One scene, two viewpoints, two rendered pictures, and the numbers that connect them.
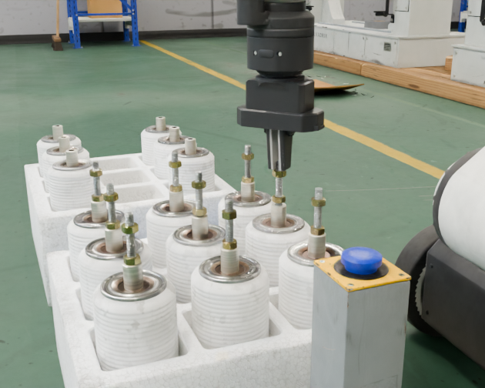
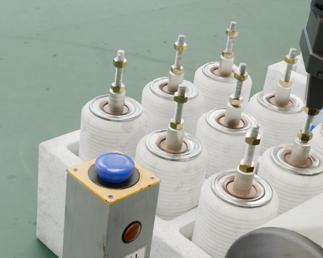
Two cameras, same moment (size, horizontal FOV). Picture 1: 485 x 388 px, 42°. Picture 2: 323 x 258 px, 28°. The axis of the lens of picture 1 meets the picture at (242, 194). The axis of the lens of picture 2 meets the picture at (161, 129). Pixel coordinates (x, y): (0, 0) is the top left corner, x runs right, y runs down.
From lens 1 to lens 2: 73 cm
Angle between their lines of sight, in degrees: 58
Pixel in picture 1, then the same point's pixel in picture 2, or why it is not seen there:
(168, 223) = (251, 105)
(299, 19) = not seen: outside the picture
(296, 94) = (317, 29)
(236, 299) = (141, 163)
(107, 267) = (145, 94)
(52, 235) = (272, 85)
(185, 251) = (199, 122)
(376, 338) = (83, 232)
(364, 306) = (76, 195)
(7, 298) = not seen: hidden behind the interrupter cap
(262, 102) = (309, 26)
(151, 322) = (92, 134)
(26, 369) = not seen: hidden behind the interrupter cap
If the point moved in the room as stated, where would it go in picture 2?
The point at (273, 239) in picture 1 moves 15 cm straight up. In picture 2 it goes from (265, 163) to (290, 59)
